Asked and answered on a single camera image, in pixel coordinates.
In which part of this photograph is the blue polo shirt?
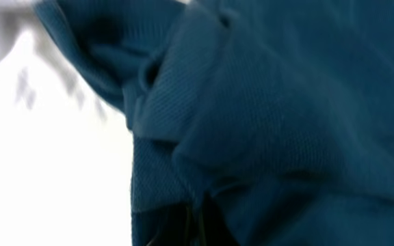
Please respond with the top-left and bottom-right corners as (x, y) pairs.
(34, 0), (394, 245)

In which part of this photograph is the white t-shirt with black print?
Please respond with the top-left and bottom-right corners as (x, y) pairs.
(0, 1), (132, 246)

